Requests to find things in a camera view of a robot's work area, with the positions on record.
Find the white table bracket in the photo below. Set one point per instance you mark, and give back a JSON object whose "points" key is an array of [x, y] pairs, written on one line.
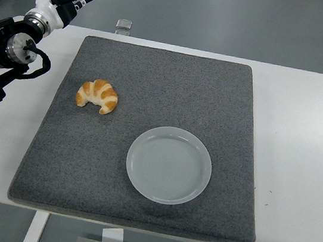
{"points": [[112, 236]]}

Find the small clear square floor plate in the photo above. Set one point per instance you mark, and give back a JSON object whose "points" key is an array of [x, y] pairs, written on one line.
{"points": [[124, 24]]}

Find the white table leg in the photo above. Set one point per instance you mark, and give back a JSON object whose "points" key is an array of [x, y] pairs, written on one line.
{"points": [[35, 229]]}

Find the grey felt mat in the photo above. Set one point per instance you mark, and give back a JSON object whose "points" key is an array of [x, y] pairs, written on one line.
{"points": [[153, 90]]}

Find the golden croissant bread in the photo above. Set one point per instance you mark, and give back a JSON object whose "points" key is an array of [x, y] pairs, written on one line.
{"points": [[102, 94]]}

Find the pale grey round plate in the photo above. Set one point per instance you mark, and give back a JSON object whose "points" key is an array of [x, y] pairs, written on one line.
{"points": [[168, 165]]}

